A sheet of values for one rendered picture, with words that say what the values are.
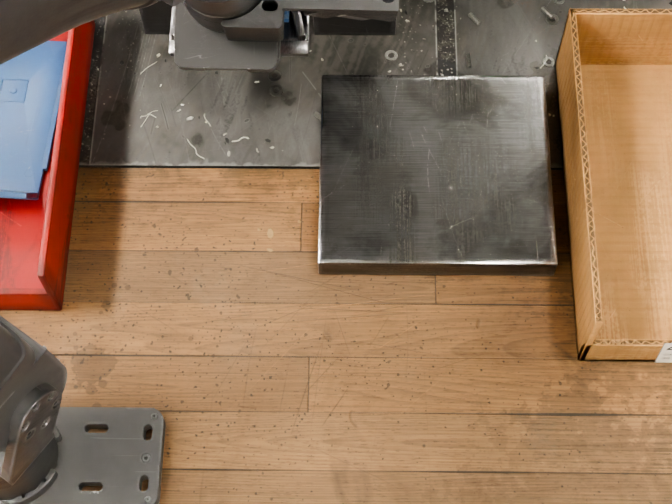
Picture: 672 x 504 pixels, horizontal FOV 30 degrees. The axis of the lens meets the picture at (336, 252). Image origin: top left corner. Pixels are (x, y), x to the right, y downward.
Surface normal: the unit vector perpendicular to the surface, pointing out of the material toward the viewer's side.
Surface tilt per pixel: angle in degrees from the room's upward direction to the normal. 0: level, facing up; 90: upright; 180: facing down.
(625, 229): 0
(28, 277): 0
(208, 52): 27
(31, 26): 93
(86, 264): 0
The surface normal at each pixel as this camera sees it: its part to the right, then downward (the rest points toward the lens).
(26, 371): 0.84, 0.48
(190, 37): 0.02, 0.01
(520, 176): -0.01, -0.44
